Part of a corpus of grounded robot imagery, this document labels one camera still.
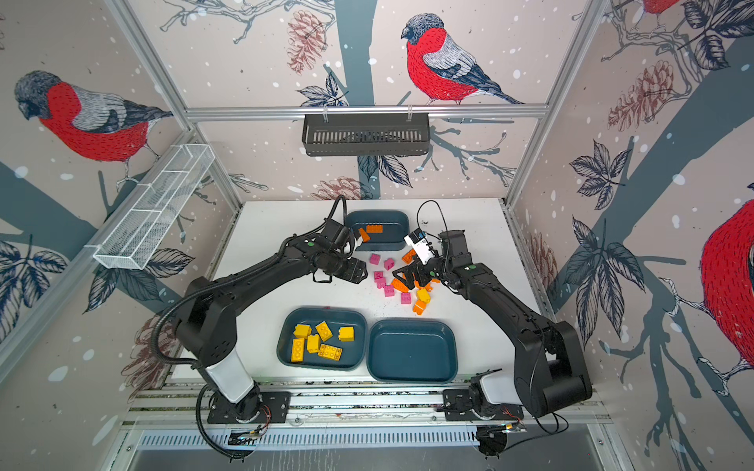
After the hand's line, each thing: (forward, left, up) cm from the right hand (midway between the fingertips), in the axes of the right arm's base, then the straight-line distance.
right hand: (404, 267), depth 85 cm
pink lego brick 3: (+2, +8, -12) cm, 14 cm away
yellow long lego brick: (-21, +31, -13) cm, 39 cm away
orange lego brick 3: (-7, -8, +5) cm, 12 cm away
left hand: (0, +14, -2) cm, 14 cm away
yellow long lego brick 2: (-21, +21, -12) cm, 32 cm away
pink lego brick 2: (+9, +6, -13) cm, 17 cm away
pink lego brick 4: (-1, +5, -13) cm, 14 cm away
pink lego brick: (+11, +11, -12) cm, 20 cm away
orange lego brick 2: (+1, +2, -13) cm, 13 cm away
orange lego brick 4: (-6, -5, -13) cm, 15 cm away
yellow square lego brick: (-16, +17, -11) cm, 26 cm away
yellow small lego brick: (-2, -6, -13) cm, 15 cm away
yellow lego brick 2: (-15, +24, -13) cm, 31 cm away
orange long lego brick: (+25, +12, -12) cm, 30 cm away
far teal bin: (+24, +4, -14) cm, 28 cm away
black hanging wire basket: (+48, +15, +15) cm, 53 cm away
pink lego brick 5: (-3, 0, -13) cm, 14 cm away
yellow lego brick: (-16, +30, -12) cm, 36 cm away
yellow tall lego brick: (-19, +26, -11) cm, 34 cm away
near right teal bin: (-19, -2, -14) cm, 24 cm away
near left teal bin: (-20, +15, -17) cm, 30 cm away
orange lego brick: (+14, -1, -14) cm, 19 cm away
